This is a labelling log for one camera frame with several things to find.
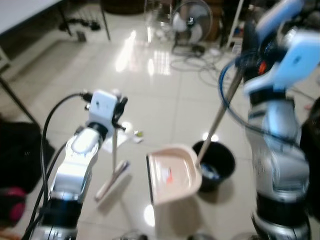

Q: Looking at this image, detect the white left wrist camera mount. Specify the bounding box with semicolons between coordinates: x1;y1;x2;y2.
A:
88;89;120;132

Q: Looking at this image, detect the black round bucket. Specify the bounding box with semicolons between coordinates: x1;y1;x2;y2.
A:
192;141;236;193

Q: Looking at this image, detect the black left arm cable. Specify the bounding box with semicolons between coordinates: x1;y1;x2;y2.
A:
22;91;96;236

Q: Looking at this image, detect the black bag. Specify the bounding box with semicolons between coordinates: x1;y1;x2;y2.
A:
0;120;56;195

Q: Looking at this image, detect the white table with black legs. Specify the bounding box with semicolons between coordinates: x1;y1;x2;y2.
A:
0;0;112;42

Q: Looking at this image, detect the grey floor cable tangle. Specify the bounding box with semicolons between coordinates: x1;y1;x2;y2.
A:
170;47;241;88

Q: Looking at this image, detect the pink object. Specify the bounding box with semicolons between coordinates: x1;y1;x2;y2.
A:
0;187;27;227

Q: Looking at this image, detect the grey floor fan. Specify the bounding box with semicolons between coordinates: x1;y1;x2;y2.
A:
170;0;214;56

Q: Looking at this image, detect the white paper sheet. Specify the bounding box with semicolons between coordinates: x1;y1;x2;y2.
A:
102;133;131;154

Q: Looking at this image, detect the brown armchair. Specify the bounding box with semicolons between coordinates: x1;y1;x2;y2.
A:
101;0;147;15

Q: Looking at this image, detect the black cable bundle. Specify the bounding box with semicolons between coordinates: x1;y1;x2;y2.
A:
59;18;102;32

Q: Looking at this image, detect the beige broom with metal handle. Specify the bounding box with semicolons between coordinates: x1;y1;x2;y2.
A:
95;89;132;202

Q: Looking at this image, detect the beige long-handled dustpan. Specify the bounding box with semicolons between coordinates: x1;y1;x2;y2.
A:
146;67;246;207

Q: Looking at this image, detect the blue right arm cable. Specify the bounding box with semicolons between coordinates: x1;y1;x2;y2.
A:
219;52;301;147

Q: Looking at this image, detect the white side table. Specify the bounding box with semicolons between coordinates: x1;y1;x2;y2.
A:
226;0;246;49

